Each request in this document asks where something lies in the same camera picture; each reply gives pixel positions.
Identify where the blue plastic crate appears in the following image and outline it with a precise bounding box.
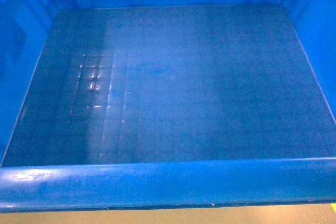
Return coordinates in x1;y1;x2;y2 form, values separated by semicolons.
1;0;335;213

